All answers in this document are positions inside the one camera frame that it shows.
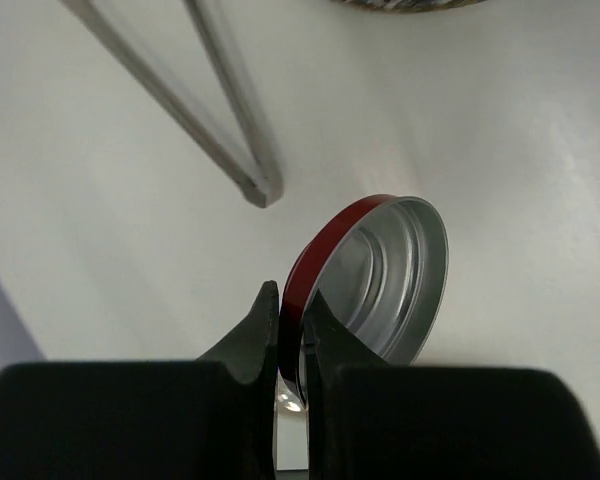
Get metal serving tongs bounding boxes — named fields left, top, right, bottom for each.
left=63, top=1, right=284, bottom=209

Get metal spoon in case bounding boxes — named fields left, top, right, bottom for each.
left=277, top=391, right=304, bottom=414

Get silver tin lid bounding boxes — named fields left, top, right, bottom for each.
left=279, top=194, right=449, bottom=404

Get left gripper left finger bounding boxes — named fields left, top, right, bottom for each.
left=0, top=281, right=279, bottom=479

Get speckled ceramic plate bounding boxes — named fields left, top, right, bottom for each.
left=334, top=0, right=485, bottom=14

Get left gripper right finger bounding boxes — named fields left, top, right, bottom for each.
left=304, top=298, right=600, bottom=479

